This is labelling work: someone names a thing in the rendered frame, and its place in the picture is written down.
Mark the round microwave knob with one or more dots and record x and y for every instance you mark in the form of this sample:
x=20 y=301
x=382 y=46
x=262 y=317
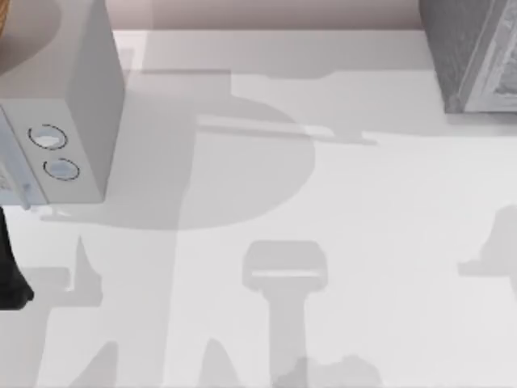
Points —
x=47 y=137
x=61 y=169

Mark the pale microwave oven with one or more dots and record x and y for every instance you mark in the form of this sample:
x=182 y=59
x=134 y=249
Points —
x=81 y=81

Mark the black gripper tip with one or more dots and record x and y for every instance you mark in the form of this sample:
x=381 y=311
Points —
x=11 y=279

